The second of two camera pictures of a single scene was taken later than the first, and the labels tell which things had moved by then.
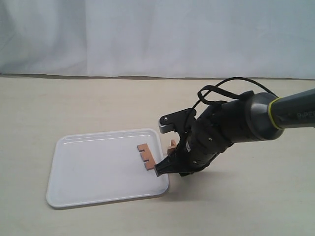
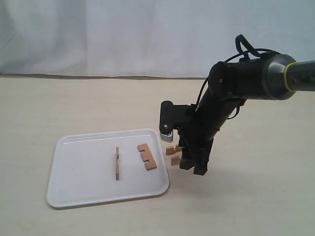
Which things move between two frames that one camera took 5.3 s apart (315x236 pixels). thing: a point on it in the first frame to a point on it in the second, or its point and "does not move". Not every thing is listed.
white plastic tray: x=98 y=167 does not move
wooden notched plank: x=171 y=148 to x=117 y=163
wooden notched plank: x=146 y=155 does not move
